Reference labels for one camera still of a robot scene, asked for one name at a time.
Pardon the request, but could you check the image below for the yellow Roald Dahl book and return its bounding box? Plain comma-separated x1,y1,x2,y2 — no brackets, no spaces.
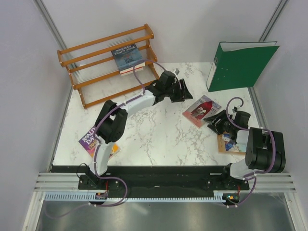
79,126,120,159

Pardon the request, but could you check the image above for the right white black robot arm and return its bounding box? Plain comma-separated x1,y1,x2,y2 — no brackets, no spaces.
204,110,286,190

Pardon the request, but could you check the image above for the green lever arch binder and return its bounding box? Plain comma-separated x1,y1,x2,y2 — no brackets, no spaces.
206,41,279,92

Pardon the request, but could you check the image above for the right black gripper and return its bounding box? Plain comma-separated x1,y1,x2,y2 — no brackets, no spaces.
203,109,236,135

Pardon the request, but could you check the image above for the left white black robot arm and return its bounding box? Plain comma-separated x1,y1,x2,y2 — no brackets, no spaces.
89,69,193,189

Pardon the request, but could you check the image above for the brown cover book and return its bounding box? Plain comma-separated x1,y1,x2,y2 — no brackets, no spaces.
217,133,246,155

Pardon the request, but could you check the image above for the wooden two-tier book rack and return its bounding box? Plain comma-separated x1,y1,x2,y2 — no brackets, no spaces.
57,24,159,109

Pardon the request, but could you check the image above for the red Treehouse book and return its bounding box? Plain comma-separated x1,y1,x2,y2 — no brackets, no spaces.
120,64,145,76

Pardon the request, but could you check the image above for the purple castle cover book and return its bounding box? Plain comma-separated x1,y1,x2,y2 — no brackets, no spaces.
182,95,221,128

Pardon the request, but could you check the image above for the white slotted cable duct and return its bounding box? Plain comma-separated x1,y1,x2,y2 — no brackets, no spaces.
44,192,239,203

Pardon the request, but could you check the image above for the blue Nineteen Eighty-Four book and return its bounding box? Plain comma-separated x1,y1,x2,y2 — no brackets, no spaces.
111,44,145,74

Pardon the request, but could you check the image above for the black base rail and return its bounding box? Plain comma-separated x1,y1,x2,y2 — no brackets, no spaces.
51,166,249,199

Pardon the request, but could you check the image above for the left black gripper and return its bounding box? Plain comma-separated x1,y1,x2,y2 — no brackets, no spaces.
165,80,193,104

